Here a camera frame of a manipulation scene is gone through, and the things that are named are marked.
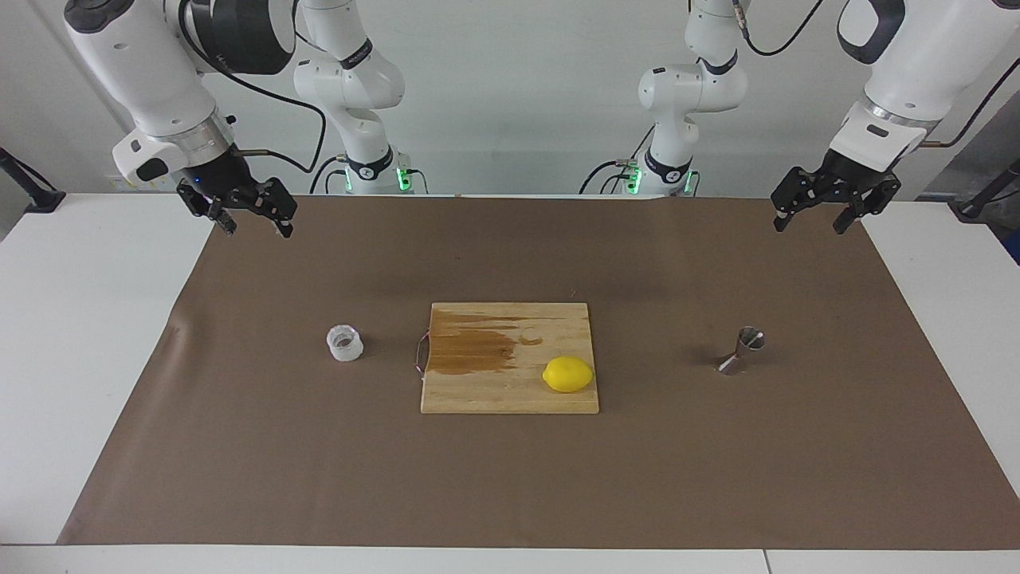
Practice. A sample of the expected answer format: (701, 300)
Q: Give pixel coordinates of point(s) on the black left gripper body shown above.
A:
(857, 179)

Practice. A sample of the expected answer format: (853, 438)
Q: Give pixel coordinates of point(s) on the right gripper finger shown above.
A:
(209, 207)
(279, 203)

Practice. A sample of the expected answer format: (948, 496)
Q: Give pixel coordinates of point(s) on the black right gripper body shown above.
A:
(223, 179)

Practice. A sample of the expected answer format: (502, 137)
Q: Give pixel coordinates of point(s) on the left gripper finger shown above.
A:
(868, 203)
(797, 191)

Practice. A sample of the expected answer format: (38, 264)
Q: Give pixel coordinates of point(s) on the steel jigger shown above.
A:
(747, 343)

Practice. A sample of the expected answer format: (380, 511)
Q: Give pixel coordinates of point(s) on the small clear textured glass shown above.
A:
(345, 351)

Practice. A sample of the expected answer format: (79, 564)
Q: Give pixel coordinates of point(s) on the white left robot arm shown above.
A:
(932, 56)

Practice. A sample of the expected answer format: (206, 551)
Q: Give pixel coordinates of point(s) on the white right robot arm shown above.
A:
(143, 72)

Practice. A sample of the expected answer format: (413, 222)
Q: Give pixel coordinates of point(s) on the black clamp stand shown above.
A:
(976, 209)
(40, 199)

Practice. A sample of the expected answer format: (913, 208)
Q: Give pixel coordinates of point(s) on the blue object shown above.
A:
(1015, 247)

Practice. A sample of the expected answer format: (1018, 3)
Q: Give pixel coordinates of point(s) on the yellow lemon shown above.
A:
(568, 375)

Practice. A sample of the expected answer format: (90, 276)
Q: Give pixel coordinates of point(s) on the wooden cutting board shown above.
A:
(510, 391)

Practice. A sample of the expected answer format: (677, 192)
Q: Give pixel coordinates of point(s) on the brown paper table mat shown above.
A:
(510, 478)

